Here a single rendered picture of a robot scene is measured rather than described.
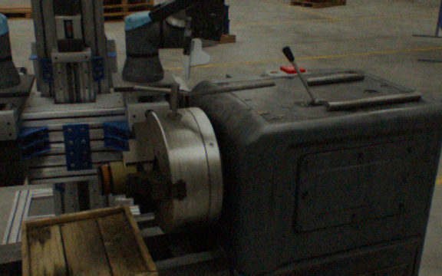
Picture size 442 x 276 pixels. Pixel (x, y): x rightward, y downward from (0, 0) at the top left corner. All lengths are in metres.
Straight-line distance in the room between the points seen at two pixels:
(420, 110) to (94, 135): 1.10
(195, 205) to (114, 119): 0.73
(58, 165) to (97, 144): 0.16
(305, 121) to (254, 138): 0.14
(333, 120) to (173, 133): 0.38
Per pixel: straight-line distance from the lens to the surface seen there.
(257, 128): 1.18
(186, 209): 1.24
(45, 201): 3.17
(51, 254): 1.43
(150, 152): 1.34
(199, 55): 1.15
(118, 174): 1.29
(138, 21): 1.83
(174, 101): 1.26
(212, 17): 1.15
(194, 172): 1.21
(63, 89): 1.98
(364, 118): 1.30
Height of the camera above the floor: 1.66
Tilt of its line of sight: 21 degrees down
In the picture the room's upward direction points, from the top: 1 degrees clockwise
